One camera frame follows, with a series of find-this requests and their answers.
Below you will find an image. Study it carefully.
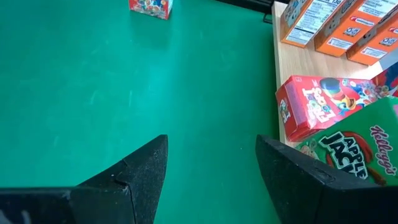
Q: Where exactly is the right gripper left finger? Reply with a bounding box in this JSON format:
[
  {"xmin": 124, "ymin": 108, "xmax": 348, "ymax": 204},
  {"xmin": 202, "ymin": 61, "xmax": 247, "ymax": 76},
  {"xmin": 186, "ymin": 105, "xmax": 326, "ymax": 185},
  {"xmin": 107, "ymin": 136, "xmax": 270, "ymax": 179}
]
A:
[{"xmin": 71, "ymin": 134, "xmax": 169, "ymax": 224}]

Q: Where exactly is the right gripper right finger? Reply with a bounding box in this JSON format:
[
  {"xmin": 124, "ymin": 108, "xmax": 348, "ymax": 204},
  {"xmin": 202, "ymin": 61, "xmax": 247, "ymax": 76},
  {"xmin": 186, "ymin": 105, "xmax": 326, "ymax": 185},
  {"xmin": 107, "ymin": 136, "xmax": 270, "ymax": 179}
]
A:
[{"xmin": 255, "ymin": 134, "xmax": 398, "ymax": 224}]

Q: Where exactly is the green Apple Jacks cereal box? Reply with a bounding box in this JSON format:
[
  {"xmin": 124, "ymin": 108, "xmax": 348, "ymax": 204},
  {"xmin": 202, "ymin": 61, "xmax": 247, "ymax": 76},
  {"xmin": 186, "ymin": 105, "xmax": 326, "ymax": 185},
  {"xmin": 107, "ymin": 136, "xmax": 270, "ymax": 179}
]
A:
[{"xmin": 294, "ymin": 95, "xmax": 398, "ymax": 187}]

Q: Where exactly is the red Froot Loops cereal box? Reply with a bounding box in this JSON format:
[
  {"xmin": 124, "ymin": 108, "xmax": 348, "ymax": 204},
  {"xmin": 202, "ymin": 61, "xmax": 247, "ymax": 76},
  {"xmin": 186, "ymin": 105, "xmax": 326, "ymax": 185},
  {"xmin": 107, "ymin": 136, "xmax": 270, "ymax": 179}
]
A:
[
  {"xmin": 275, "ymin": 75, "xmax": 384, "ymax": 143},
  {"xmin": 128, "ymin": 0, "xmax": 174, "ymax": 21},
  {"xmin": 371, "ymin": 46, "xmax": 398, "ymax": 98}
]

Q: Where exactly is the orange Mini Wheats cereal box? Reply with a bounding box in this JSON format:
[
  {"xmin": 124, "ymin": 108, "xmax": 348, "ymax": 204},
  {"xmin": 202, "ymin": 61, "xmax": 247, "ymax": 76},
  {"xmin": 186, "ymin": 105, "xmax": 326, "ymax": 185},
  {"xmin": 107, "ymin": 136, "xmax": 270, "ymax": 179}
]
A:
[
  {"xmin": 346, "ymin": 17, "xmax": 398, "ymax": 67},
  {"xmin": 313, "ymin": 0, "xmax": 398, "ymax": 58},
  {"xmin": 280, "ymin": 0, "xmax": 343, "ymax": 49}
]

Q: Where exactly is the wooden shelf board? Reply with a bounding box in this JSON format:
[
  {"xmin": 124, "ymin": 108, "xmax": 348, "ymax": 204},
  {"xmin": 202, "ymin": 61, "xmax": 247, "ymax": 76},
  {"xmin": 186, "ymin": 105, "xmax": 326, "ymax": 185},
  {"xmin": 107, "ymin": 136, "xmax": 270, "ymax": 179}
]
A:
[{"xmin": 271, "ymin": 1, "xmax": 398, "ymax": 149}]

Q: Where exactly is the green table mat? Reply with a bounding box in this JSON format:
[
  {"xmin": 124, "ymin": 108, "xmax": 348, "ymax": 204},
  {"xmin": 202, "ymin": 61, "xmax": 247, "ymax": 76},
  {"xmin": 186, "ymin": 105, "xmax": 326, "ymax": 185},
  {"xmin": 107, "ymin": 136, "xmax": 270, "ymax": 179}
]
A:
[{"xmin": 0, "ymin": 0, "xmax": 282, "ymax": 224}]

